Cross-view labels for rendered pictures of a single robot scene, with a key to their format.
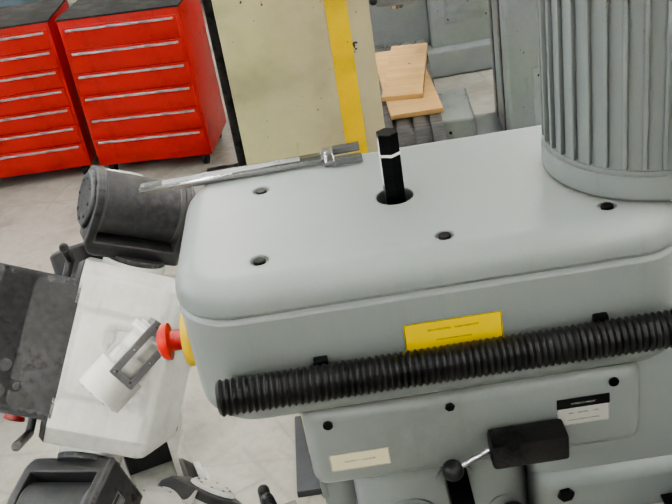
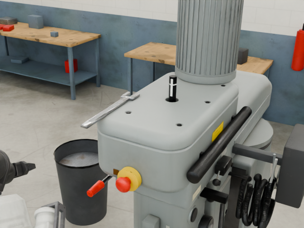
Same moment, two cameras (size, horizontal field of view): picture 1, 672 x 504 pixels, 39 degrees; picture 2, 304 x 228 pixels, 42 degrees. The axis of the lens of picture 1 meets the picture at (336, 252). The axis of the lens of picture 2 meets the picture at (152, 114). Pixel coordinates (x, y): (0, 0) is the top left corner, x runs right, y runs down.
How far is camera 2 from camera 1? 0.96 m
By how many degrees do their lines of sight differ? 56
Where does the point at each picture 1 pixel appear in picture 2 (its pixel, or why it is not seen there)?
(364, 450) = (197, 188)
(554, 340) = (235, 124)
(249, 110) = not seen: outside the picture
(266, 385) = (203, 164)
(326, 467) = (191, 200)
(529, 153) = (179, 81)
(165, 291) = (19, 200)
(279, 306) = (197, 135)
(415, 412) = not seen: hidden behind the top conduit
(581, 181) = (213, 81)
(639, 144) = (228, 65)
